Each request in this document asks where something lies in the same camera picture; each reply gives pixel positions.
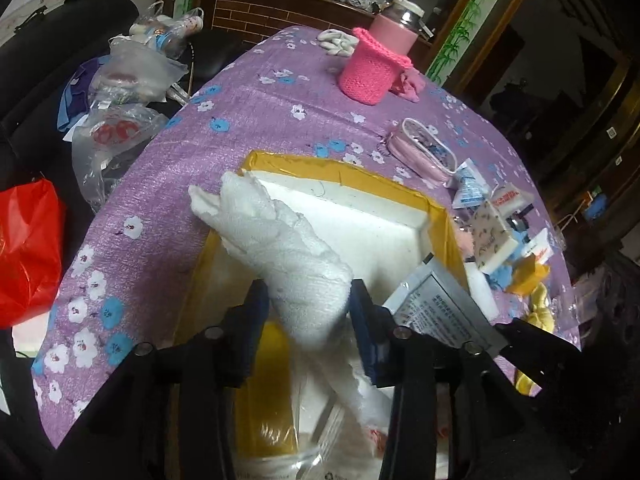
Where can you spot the white towel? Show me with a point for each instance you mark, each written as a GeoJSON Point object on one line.
{"type": "Point", "coordinates": [280, 250]}

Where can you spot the printed plastic bag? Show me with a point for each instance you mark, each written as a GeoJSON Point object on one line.
{"type": "Point", "coordinates": [310, 450]}

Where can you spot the red plastic bag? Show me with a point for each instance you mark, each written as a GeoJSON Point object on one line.
{"type": "Point", "coordinates": [27, 255]}

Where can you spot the crumpled clear plastic bag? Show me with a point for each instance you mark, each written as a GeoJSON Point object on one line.
{"type": "Point", "coordinates": [135, 67]}

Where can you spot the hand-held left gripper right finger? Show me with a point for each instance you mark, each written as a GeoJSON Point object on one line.
{"type": "Point", "coordinates": [367, 330]}

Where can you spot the pink pencil pouch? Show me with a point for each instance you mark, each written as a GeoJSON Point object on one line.
{"type": "Point", "coordinates": [425, 155]}

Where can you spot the clear bag with red print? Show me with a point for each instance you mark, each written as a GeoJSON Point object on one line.
{"type": "Point", "coordinates": [112, 140]}

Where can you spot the pink cloth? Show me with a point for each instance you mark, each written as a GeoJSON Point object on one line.
{"type": "Point", "coordinates": [410, 85]}

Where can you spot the plastic bag with bottles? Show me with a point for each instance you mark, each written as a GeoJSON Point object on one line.
{"type": "Point", "coordinates": [170, 30]}

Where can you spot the white gloves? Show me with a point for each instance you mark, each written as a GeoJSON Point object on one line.
{"type": "Point", "coordinates": [337, 42]}

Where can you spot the small blue white packet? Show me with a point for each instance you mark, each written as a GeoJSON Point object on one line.
{"type": "Point", "coordinates": [472, 185]}

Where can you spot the pink knitted cup sleeve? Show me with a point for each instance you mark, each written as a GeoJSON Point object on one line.
{"type": "Point", "coordinates": [365, 75]}

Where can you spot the printed white sponge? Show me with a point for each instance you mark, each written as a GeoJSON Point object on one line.
{"type": "Point", "coordinates": [492, 240]}

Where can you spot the pink bottle with steel lid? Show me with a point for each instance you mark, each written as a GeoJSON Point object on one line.
{"type": "Point", "coordinates": [395, 30]}

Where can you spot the bamboo painted wooden frame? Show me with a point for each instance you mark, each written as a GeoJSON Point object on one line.
{"type": "Point", "coordinates": [470, 25]}

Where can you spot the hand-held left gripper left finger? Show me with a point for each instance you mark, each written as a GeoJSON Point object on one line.
{"type": "Point", "coordinates": [257, 320]}

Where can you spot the blue cloth on sofa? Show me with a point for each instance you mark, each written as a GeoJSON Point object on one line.
{"type": "Point", "coordinates": [70, 100]}

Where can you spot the silver packet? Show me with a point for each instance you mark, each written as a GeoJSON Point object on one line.
{"type": "Point", "coordinates": [440, 310]}

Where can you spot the foam box with yellow tape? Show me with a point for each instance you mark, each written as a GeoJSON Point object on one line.
{"type": "Point", "coordinates": [375, 230]}

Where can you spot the black sofa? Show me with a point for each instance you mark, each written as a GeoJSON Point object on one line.
{"type": "Point", "coordinates": [50, 60]}

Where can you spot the white foam block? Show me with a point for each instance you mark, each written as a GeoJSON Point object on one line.
{"type": "Point", "coordinates": [480, 290]}

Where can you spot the blue plastic item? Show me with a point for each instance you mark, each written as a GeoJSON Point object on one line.
{"type": "Point", "coordinates": [596, 207]}

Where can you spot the brick pattern wooden cabinet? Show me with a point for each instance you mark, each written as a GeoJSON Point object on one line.
{"type": "Point", "coordinates": [260, 15]}

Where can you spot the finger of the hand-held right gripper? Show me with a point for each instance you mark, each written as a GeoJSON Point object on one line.
{"type": "Point", "coordinates": [545, 355]}

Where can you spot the white orange small packet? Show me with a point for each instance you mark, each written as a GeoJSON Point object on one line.
{"type": "Point", "coordinates": [537, 247]}

